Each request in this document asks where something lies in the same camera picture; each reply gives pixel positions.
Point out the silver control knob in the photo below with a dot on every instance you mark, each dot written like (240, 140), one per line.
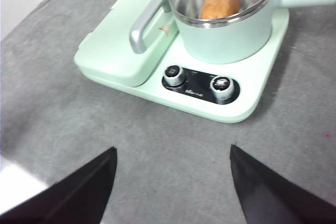
(173, 74)
(221, 87)

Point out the mint green breakfast machine base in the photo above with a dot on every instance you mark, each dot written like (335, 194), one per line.
(199, 106)

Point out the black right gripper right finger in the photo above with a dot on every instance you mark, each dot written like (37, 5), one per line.
(267, 195)

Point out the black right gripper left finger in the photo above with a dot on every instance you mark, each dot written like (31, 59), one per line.
(78, 195)

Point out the mint green griddle cover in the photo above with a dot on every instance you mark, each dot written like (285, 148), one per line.
(110, 56)

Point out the brown potato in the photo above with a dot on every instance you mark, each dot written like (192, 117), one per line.
(220, 5)

